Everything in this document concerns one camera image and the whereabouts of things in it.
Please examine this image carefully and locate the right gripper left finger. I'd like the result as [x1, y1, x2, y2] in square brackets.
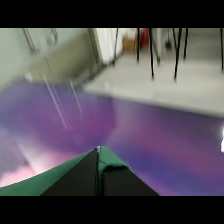
[40, 147, 100, 197]

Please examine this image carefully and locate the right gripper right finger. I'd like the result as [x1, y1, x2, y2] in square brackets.
[99, 163, 160, 197]

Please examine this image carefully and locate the green garment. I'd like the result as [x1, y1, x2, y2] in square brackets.
[0, 145, 135, 197]

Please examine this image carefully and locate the silver frame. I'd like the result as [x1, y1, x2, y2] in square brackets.
[20, 28, 61, 56]

